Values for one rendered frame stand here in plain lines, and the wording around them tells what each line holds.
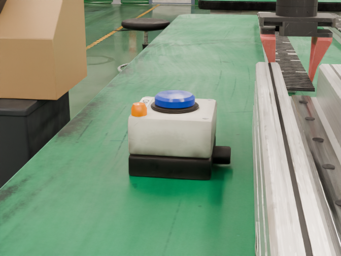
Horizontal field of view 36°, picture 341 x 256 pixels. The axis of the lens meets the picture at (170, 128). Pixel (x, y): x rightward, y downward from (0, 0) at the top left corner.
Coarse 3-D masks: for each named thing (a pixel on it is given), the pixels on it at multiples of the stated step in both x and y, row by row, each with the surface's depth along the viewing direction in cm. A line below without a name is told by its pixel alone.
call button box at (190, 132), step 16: (160, 112) 50; (176, 112) 50; (192, 112) 50; (208, 112) 50; (128, 128) 49; (144, 128) 49; (160, 128) 49; (176, 128) 48; (192, 128) 48; (208, 128) 48; (128, 144) 50; (144, 144) 49; (160, 144) 49; (176, 144) 49; (192, 144) 49; (208, 144) 48; (128, 160) 50; (144, 160) 50; (160, 160) 50; (176, 160) 49; (192, 160) 49; (208, 160) 49; (224, 160) 52; (160, 176) 50; (176, 176) 50; (192, 176) 50; (208, 176) 49
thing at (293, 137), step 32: (256, 64) 61; (256, 96) 55; (288, 96) 47; (320, 96) 58; (256, 128) 48; (288, 128) 38; (320, 128) 47; (256, 160) 46; (288, 160) 32; (320, 160) 39; (256, 192) 41; (288, 192) 27; (320, 192) 35; (256, 224) 37; (288, 224) 24; (320, 224) 24
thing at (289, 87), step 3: (285, 84) 72; (288, 87) 70; (291, 87) 70; (294, 87) 70; (297, 87) 70; (300, 87) 70; (303, 87) 70; (306, 87) 70; (309, 87) 70; (312, 87) 70; (291, 90) 70; (294, 90) 70; (297, 90) 70; (300, 90) 70; (303, 90) 70; (306, 90) 70; (309, 90) 70; (312, 90) 70
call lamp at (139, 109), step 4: (136, 104) 49; (140, 104) 49; (144, 104) 49; (132, 108) 49; (136, 108) 49; (140, 108) 49; (144, 108) 49; (132, 112) 49; (136, 112) 49; (140, 112) 49; (144, 112) 49; (136, 116) 49; (140, 116) 49
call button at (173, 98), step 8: (160, 96) 51; (168, 96) 51; (176, 96) 51; (184, 96) 51; (192, 96) 51; (160, 104) 50; (168, 104) 50; (176, 104) 50; (184, 104) 50; (192, 104) 51
